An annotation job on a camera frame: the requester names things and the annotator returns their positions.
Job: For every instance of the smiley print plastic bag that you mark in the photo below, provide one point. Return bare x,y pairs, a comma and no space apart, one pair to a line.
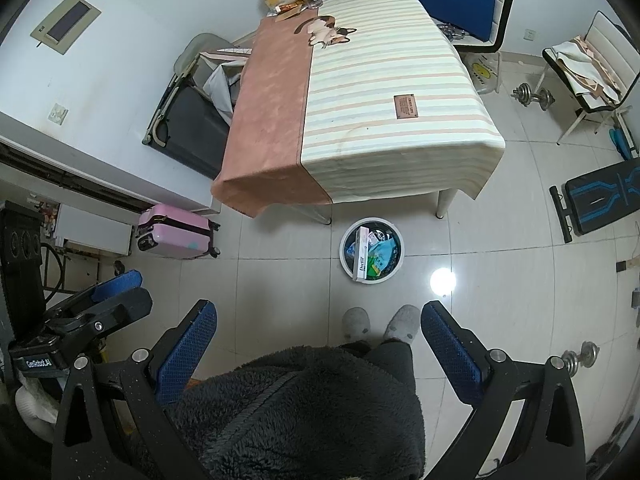
481,72

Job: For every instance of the chrome dumbbell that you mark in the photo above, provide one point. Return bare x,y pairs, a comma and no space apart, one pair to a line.
532,95
580,357

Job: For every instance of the table with striped cloth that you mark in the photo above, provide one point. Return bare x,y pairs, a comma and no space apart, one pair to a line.
390,85

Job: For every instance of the grey folding chair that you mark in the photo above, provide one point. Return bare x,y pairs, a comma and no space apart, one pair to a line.
190,125

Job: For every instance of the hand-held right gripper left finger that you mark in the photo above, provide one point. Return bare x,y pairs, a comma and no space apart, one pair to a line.
185,355

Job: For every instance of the white round trash bin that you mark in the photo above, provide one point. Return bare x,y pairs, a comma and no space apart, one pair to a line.
342,255

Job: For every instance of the grey fluffy slipper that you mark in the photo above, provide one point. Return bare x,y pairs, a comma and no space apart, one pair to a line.
356,322
401,322

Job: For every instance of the blue foam item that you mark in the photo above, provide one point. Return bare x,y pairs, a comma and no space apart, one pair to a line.
622,142

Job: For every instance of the white storage box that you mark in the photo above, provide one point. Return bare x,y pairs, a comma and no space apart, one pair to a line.
90,227

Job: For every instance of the metal parts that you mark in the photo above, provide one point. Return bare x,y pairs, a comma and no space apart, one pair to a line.
452,32

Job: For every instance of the long white box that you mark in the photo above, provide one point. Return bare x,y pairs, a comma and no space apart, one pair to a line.
361,260

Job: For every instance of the light blue packet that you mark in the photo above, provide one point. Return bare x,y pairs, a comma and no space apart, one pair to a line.
352,250

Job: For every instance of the folded beige cloths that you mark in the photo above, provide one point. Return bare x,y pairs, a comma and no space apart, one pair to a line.
580,70

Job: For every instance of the blue board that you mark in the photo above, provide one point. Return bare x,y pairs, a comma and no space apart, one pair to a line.
455,5

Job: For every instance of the white plastic bag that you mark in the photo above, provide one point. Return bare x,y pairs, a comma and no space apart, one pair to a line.
222,90

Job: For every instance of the pink suitcase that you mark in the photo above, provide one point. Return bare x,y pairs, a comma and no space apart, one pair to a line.
175,232

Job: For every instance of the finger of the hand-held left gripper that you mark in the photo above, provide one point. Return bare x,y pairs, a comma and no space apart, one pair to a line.
125,307
117,282

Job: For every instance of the white wall outlet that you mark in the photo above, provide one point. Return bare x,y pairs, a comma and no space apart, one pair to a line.
530,35

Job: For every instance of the white black chair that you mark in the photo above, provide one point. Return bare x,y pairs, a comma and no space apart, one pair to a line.
607,35
505,0

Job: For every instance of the black panel with round holes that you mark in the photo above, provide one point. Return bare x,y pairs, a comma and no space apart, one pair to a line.
20,260

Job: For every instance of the black blue sit-up bench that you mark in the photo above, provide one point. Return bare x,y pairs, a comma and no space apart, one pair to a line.
600,200

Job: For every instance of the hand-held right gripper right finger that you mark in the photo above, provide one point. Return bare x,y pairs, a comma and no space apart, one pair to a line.
450,355

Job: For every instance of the beige electrical panel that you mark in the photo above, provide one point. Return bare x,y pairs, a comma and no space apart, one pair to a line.
65,22

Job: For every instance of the dark fleece jacket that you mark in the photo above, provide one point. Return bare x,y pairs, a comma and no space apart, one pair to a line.
300,410

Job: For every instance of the beige wall socket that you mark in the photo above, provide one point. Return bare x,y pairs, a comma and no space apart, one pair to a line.
58,113

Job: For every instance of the person's right leg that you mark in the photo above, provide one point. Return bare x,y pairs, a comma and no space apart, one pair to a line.
395,365

